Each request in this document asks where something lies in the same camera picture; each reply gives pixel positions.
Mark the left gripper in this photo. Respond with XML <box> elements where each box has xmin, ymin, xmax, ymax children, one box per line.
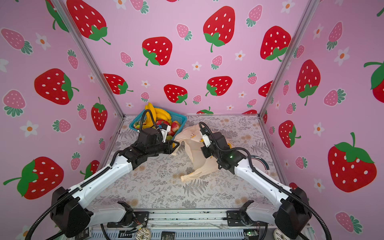
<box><xmin>146</xmin><ymin>139</ymin><xmax>180</xmax><ymax>159</ymax></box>

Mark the beige plastic bag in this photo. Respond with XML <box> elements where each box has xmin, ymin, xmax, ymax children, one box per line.
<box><xmin>174</xmin><ymin>125</ymin><xmax>219</xmax><ymax>183</ymax></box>

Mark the large yellow banana bunch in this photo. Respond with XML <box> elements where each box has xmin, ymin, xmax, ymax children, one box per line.
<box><xmin>144</xmin><ymin>103</ymin><xmax>157</xmax><ymax>129</ymax></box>

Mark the teal plastic basket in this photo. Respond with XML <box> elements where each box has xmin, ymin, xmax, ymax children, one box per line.
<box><xmin>129</xmin><ymin>110</ymin><xmax>187</xmax><ymax>140</ymax></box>

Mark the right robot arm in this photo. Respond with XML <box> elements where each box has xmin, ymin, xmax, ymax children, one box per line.
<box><xmin>201</xmin><ymin>130</ymin><xmax>313</xmax><ymax>239</ymax></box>

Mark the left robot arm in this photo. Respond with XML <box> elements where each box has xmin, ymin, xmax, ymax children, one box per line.
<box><xmin>50</xmin><ymin>128</ymin><xmax>180</xmax><ymax>238</ymax></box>

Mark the red peach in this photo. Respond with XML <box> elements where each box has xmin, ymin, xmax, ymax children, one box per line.
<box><xmin>170</xmin><ymin>121</ymin><xmax>181</xmax><ymax>136</ymax></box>

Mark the small yellow banana bunch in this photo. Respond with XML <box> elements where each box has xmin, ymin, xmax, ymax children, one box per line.
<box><xmin>155</xmin><ymin>108</ymin><xmax>172</xmax><ymax>123</ymax></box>

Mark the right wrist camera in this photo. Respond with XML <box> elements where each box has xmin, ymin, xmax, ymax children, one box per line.
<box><xmin>202</xmin><ymin>135</ymin><xmax>211</xmax><ymax>148</ymax></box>

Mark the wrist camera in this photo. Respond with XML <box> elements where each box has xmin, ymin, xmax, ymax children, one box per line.
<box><xmin>202</xmin><ymin>135</ymin><xmax>211</xmax><ymax>148</ymax></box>
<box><xmin>159</xmin><ymin>124</ymin><xmax>171</xmax><ymax>143</ymax></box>

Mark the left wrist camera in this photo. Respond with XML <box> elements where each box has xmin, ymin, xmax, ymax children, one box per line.
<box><xmin>159</xmin><ymin>124</ymin><xmax>171</xmax><ymax>143</ymax></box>

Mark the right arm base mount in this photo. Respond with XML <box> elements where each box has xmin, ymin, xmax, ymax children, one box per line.
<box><xmin>223</xmin><ymin>210</ymin><xmax>267</xmax><ymax>227</ymax></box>

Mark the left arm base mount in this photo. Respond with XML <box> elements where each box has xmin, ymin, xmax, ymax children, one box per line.
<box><xmin>107</xmin><ymin>211</ymin><xmax>150</xmax><ymax>229</ymax></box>

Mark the aluminium rail frame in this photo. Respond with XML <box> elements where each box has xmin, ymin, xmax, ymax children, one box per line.
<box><xmin>64</xmin><ymin>208</ymin><xmax>310</xmax><ymax>240</ymax></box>

